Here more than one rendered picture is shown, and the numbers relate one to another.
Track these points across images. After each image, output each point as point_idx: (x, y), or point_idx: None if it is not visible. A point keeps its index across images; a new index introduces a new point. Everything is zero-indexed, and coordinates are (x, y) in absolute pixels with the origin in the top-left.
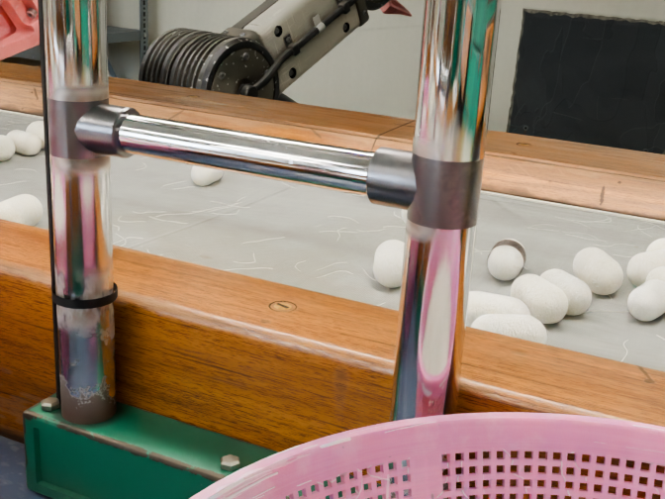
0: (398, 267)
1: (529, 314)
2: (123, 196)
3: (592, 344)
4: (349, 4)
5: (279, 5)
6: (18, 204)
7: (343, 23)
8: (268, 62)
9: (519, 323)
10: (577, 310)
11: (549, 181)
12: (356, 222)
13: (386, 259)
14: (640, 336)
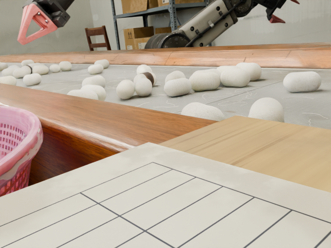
0: (86, 83)
1: (101, 91)
2: (60, 78)
3: (130, 104)
4: (225, 15)
5: (193, 18)
6: (2, 77)
7: (224, 23)
8: (187, 41)
9: (80, 91)
10: (141, 93)
11: (225, 58)
12: (125, 78)
13: (83, 80)
14: (158, 101)
